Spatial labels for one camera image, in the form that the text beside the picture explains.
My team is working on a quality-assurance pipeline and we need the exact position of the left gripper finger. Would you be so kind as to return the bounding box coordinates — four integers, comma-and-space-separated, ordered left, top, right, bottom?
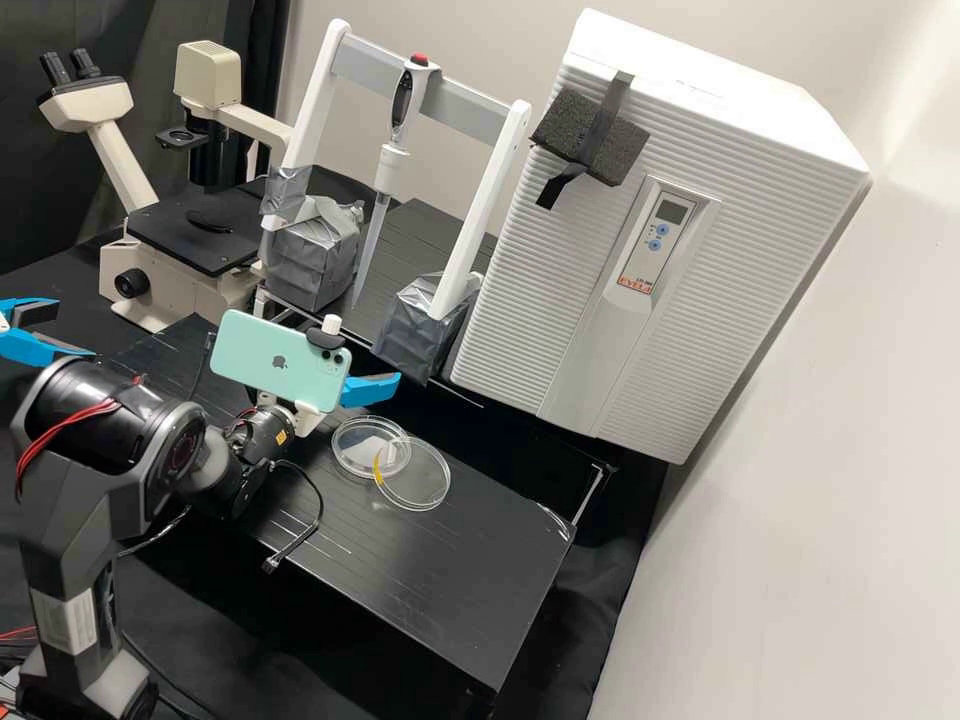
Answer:
0, 327, 100, 369
0, 296, 62, 331

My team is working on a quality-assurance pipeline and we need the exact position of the cream microscope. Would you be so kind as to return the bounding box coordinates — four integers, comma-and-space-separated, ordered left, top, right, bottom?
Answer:
37, 41, 303, 336

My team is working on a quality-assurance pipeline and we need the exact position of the white pipette stand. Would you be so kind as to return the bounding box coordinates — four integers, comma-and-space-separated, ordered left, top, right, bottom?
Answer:
251, 17, 535, 325

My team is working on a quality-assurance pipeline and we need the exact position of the grey taped block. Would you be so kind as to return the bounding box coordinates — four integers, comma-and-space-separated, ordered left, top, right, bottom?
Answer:
371, 272, 483, 389
257, 167, 363, 313

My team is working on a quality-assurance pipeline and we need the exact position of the right wrist camera phone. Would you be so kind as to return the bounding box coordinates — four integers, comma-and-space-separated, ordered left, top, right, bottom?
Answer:
208, 308, 355, 415

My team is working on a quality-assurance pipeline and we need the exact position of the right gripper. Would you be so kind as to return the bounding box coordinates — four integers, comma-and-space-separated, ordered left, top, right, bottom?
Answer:
294, 371, 402, 439

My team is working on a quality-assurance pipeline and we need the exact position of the incubator door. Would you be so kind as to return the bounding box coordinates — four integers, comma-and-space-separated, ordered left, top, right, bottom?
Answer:
448, 63, 875, 468

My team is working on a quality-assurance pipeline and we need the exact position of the pipette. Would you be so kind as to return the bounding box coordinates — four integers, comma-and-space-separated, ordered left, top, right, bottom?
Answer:
350, 55, 443, 311

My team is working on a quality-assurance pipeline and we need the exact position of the petri dish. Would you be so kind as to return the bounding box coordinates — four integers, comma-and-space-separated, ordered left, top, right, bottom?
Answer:
331, 413, 412, 479

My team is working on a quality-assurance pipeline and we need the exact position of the black cable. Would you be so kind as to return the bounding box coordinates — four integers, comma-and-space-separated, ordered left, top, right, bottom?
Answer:
258, 458, 326, 578

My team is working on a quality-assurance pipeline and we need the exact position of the white incubator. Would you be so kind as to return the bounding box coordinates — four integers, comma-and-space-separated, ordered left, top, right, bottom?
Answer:
556, 7, 875, 183

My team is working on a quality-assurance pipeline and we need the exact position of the petri dish lid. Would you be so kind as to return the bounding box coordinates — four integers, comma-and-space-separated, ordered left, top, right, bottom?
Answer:
371, 437, 453, 513

